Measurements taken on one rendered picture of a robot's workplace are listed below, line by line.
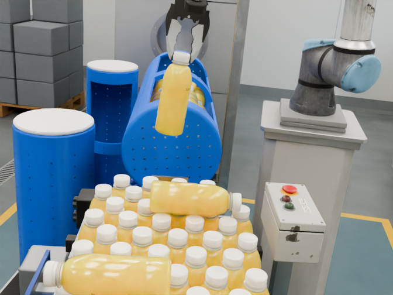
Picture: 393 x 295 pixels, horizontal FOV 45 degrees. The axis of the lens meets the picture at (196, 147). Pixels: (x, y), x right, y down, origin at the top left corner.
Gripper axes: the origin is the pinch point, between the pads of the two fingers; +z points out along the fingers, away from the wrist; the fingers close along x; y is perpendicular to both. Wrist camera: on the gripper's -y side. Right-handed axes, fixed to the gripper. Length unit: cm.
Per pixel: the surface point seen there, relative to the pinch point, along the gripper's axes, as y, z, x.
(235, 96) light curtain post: 156, 34, -43
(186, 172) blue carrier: 16.6, 34.0, -8.2
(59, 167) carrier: 44, 49, 32
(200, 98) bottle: 82, 25, -15
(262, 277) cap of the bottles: -40, 31, -19
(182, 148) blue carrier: 16.2, 27.1, -5.9
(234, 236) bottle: -22.0, 32.7, -16.5
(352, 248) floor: 150, 115, -136
